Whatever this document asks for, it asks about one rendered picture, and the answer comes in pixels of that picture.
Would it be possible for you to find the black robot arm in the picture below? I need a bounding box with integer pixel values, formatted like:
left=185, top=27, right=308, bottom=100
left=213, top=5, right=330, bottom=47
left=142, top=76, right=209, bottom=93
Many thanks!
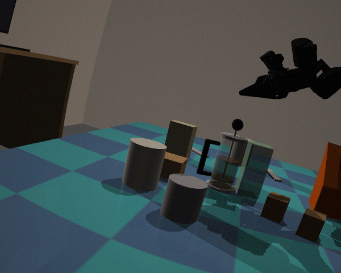
left=260, top=38, right=341, bottom=99

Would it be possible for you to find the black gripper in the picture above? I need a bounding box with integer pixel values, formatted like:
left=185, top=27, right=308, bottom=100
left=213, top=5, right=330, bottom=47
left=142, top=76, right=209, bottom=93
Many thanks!
left=239, top=69, right=300, bottom=99

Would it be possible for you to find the glass french press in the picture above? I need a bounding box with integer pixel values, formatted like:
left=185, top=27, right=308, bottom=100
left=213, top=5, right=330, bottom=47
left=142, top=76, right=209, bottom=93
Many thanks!
left=196, top=119, right=248, bottom=193

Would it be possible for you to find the beige flat bar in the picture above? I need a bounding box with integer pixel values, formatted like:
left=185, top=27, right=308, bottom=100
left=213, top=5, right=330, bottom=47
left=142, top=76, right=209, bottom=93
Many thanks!
left=192, top=147, right=202, bottom=156
left=267, top=169, right=282, bottom=182

